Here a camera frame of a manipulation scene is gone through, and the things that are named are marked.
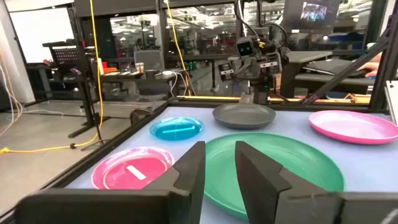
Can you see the grey plastic plate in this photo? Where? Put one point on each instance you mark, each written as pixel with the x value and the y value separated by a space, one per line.
pixel 244 116

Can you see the red transparent plastic plate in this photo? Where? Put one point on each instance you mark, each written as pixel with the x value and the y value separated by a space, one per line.
pixel 124 174

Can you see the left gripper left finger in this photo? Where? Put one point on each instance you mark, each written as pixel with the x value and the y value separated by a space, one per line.
pixel 140 205

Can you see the black diagonal frame brace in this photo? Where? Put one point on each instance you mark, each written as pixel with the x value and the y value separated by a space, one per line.
pixel 342 71

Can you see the person's hand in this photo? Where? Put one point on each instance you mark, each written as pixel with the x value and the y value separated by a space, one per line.
pixel 371 67

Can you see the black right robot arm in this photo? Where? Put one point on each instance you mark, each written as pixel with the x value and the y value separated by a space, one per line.
pixel 261 93

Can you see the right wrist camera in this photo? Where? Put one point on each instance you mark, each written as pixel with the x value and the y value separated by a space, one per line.
pixel 245 48

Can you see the black pegboard stand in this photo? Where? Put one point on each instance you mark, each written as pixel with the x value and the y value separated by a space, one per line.
pixel 65 55

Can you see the grey office chair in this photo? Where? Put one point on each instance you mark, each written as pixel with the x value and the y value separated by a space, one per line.
pixel 149 59

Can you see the blue transparent plastic plate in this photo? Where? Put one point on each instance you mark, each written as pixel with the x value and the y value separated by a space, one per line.
pixel 175 128

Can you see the white frame bracket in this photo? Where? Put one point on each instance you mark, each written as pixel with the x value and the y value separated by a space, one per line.
pixel 392 99

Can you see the wall monitor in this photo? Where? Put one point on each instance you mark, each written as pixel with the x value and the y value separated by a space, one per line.
pixel 311 15

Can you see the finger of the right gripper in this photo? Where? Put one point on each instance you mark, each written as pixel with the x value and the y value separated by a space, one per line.
pixel 241 69
pixel 253 68

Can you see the grey standing desk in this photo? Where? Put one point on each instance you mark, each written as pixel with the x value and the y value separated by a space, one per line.
pixel 308 56

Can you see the pink opaque plastic plate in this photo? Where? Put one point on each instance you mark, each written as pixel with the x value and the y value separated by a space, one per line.
pixel 351 126

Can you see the dark teal bowl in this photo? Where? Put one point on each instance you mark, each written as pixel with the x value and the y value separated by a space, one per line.
pixel 304 165

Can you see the dark cluttered desk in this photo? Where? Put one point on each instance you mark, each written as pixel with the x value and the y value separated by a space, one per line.
pixel 124 77

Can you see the white round device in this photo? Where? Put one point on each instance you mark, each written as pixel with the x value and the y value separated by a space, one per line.
pixel 168 74

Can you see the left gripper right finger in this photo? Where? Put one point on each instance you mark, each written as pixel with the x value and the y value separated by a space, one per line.
pixel 295 205

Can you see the dark laptop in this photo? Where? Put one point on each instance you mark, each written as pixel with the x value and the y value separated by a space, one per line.
pixel 332 66

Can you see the whiteboard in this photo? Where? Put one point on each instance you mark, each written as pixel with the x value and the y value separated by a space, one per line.
pixel 40 34

